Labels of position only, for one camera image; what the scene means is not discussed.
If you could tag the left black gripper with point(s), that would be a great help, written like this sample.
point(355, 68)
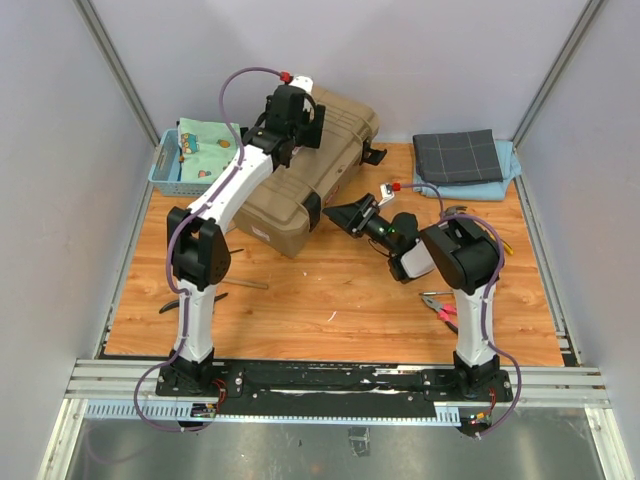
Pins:
point(310, 134)

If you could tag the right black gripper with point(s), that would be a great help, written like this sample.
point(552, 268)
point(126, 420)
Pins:
point(355, 216)

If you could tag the tan plastic tool box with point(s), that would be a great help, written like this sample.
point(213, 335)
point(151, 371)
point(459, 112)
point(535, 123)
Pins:
point(285, 209)

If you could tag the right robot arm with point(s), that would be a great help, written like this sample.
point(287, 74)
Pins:
point(467, 258)

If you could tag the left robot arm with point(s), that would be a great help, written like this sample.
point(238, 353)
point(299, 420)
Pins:
point(198, 257)

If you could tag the small claw hammer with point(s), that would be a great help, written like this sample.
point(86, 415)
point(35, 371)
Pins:
point(452, 211)

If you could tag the green cartoon print cloth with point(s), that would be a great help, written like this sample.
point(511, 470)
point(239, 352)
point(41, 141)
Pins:
point(206, 147)

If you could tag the dark grey checked cloth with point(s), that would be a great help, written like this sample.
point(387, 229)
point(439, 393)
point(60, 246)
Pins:
point(460, 158)

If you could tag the blue plastic basket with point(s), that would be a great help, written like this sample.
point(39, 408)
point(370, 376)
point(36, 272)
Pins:
point(165, 174)

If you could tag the light blue folded cloth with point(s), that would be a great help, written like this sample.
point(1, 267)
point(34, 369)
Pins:
point(494, 191)

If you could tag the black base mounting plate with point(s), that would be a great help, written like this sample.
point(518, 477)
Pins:
point(314, 389)

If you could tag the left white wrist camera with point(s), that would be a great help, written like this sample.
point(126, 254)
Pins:
point(302, 82)

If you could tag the wooden handle tool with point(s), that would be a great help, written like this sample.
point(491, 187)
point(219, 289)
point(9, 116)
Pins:
point(245, 283)

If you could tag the red handled pliers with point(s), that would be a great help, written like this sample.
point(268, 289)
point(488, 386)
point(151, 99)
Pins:
point(444, 312)

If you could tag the yellow black handled pliers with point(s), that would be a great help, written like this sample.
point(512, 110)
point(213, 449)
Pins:
point(507, 247)

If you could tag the blue slotted cable duct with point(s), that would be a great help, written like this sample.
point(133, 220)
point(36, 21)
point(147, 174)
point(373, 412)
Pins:
point(195, 412)

